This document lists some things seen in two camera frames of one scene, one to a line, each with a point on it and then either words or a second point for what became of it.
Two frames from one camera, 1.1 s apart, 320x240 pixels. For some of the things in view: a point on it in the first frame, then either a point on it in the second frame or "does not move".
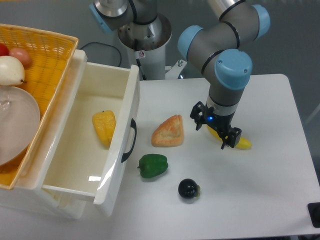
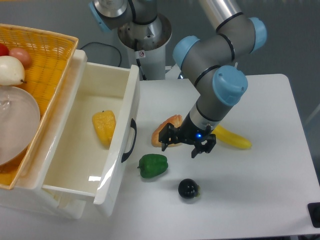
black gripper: (221, 124) to (189, 133)
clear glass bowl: (19, 120) does not move
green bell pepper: (151, 165) does not move
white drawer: (92, 141) does not move
